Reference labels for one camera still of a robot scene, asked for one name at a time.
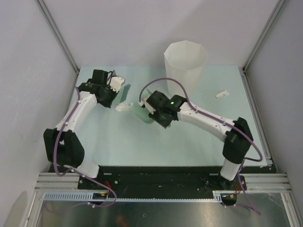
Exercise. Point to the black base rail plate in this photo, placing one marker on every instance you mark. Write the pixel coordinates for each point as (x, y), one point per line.
(166, 194)

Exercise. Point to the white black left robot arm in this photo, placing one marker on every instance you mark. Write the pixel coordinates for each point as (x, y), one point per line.
(63, 147)

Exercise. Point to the left aluminium corner post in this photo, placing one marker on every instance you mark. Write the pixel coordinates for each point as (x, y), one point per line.
(57, 34)

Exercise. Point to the white plastic waste bin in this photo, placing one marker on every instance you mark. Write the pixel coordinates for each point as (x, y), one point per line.
(184, 62)

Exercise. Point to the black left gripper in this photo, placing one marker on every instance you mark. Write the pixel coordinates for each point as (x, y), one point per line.
(108, 103)

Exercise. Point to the green hand brush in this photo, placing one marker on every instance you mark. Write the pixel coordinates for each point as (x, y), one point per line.
(122, 95)

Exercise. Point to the right aluminium corner post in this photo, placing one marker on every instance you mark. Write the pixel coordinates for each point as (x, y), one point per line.
(278, 9)

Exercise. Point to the right aluminium side rail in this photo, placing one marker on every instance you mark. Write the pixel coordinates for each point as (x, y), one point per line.
(257, 118)

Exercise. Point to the crumpled white paper right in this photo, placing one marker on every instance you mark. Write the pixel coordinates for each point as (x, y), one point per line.
(222, 93)

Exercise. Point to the aluminium frame crossbar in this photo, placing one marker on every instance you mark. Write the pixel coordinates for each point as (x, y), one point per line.
(204, 182)

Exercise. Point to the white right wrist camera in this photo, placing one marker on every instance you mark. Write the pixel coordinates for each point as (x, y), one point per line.
(146, 105)

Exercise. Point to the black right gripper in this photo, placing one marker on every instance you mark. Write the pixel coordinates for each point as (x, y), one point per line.
(165, 124)

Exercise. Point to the aluminium corner post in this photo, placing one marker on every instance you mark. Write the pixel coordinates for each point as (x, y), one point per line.
(57, 34)
(278, 9)

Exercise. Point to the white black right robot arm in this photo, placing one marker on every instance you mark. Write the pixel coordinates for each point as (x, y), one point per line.
(235, 134)

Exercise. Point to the crumpled white paper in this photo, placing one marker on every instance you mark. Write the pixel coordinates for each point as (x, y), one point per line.
(124, 106)
(222, 93)

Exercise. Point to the green dustpan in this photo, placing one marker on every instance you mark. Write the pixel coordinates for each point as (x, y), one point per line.
(139, 109)

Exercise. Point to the crumpled white paper middle left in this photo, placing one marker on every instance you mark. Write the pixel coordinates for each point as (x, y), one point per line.
(124, 106)

